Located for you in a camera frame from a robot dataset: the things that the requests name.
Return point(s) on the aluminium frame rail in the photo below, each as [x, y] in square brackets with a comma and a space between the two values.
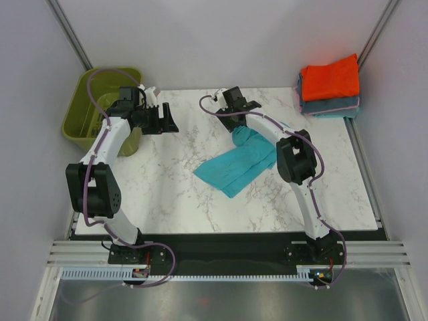
[367, 254]

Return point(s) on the right aluminium corner post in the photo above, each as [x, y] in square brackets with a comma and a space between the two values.
[379, 28]

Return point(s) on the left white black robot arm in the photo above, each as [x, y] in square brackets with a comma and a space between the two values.
[94, 191]

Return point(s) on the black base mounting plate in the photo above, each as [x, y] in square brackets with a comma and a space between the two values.
[229, 253]

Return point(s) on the aluminium corner post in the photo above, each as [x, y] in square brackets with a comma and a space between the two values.
[69, 32]
[379, 28]

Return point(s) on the left aluminium corner post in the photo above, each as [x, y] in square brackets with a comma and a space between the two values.
[69, 32]

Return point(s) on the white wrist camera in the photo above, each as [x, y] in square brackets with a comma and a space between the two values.
[148, 96]
[219, 97]

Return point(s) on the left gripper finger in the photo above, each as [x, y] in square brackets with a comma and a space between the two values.
[168, 125]
[166, 110]

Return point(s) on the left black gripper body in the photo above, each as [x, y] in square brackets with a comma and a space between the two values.
[148, 120]

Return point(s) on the olive green plastic basket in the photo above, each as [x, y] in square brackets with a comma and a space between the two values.
[83, 120]

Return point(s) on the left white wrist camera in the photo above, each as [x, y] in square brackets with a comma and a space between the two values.
[148, 96]

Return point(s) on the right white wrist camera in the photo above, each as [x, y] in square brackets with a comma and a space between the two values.
[219, 97]

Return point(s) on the turquoise t shirt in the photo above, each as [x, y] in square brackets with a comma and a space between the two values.
[232, 171]

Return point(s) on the folded grey blue t shirt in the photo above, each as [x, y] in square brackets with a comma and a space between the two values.
[326, 105]

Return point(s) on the white slotted cable duct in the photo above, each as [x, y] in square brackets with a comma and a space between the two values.
[129, 274]

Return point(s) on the folded orange t shirt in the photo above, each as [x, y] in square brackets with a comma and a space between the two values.
[337, 80]

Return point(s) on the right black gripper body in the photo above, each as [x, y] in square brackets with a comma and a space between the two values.
[227, 120]

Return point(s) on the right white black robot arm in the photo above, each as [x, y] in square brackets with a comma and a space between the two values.
[298, 162]

